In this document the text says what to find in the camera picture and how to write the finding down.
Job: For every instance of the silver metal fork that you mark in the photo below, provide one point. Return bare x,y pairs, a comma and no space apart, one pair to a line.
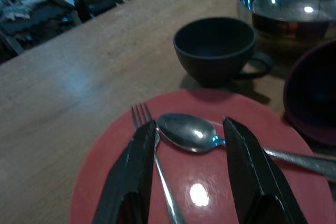
168,195

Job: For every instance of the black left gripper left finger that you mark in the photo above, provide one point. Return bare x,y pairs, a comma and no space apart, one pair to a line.
131,171

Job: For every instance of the black ceramic cup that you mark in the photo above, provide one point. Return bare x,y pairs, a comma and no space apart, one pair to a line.
210,64

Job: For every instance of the red round plate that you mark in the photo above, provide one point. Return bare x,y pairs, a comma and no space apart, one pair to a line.
189,169

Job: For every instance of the purple plastic cup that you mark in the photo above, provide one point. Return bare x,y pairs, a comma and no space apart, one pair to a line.
312,90

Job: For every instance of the silver metal spoon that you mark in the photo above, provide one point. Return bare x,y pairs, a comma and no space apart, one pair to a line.
183,129

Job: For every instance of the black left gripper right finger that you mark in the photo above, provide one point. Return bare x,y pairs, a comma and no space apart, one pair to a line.
249,171

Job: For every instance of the shiny steel bowl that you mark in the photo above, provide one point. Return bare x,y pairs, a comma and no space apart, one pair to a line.
288,11

